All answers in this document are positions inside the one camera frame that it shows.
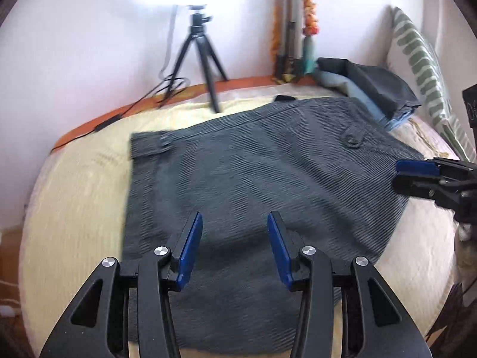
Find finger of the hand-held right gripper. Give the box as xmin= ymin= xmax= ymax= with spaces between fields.
xmin=396 ymin=159 xmax=441 ymax=176
xmin=391 ymin=174 xmax=448 ymax=199

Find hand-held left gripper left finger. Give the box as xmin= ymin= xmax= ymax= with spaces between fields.
xmin=39 ymin=211 xmax=204 ymax=358

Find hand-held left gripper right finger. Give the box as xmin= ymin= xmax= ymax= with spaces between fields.
xmin=267 ymin=211 xmax=433 ymax=358

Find grey corduroy pants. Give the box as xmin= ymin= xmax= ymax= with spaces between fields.
xmin=122 ymin=96 xmax=426 ymax=356

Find light blue folded cloth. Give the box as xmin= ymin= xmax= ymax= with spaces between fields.
xmin=383 ymin=109 xmax=417 ymax=132

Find stack of folded clothes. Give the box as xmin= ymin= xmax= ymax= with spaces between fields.
xmin=317 ymin=57 xmax=422 ymax=121

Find green patterned white pillow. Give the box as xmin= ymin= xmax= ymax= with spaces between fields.
xmin=385 ymin=5 xmax=477 ymax=165

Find grey-blue folded cloth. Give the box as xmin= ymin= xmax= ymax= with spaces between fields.
xmin=312 ymin=70 xmax=384 ymax=122

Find black tripod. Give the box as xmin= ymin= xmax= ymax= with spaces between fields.
xmin=158 ymin=4 xmax=230 ymax=114

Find folded silver tripod with garland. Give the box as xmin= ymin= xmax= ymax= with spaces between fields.
xmin=270 ymin=0 xmax=320 ymax=83

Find folded silver stand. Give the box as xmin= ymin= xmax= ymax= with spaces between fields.
xmin=277 ymin=0 xmax=305 ymax=80

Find black power cable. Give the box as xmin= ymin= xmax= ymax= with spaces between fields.
xmin=49 ymin=9 xmax=191 ymax=154

